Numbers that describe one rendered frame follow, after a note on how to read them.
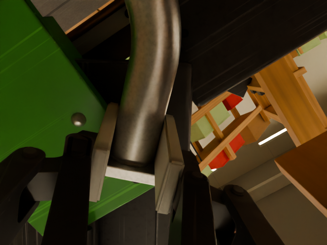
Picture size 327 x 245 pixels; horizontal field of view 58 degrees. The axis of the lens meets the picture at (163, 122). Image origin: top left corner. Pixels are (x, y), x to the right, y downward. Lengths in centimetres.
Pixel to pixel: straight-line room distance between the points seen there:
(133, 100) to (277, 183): 765
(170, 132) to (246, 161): 952
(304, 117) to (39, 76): 91
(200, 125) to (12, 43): 329
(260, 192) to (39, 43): 765
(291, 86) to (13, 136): 89
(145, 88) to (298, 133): 90
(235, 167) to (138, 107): 952
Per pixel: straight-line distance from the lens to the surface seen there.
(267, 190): 782
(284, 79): 101
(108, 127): 16
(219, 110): 379
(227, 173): 971
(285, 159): 78
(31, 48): 22
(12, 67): 23
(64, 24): 90
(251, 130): 419
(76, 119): 22
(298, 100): 103
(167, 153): 15
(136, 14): 17
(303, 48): 917
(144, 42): 17
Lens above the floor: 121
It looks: 4 degrees up
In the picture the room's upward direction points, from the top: 148 degrees clockwise
